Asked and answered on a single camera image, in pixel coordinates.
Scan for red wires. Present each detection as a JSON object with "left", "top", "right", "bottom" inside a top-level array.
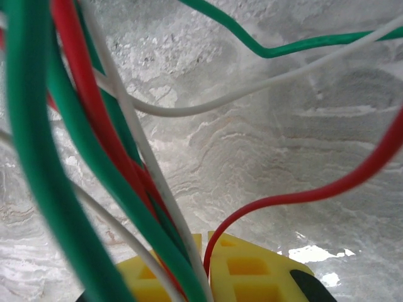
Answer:
[{"left": 78, "top": 0, "right": 217, "bottom": 302}]

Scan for thin white cable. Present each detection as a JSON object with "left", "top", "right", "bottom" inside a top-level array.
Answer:
[{"left": 93, "top": 21, "right": 403, "bottom": 119}]

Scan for thin red cable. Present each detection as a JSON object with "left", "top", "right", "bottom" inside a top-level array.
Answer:
[
  {"left": 45, "top": 0, "right": 190, "bottom": 302},
  {"left": 203, "top": 105, "right": 403, "bottom": 278}
]

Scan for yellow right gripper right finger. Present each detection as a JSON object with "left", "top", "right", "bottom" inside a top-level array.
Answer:
[{"left": 207, "top": 230, "right": 338, "bottom": 302}]

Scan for thin green cable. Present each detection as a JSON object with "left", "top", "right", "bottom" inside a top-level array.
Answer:
[
  {"left": 3, "top": 0, "right": 210, "bottom": 302},
  {"left": 178, "top": 0, "right": 403, "bottom": 60}
]

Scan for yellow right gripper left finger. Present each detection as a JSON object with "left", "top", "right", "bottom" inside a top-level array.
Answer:
[{"left": 115, "top": 232, "right": 209, "bottom": 302}]

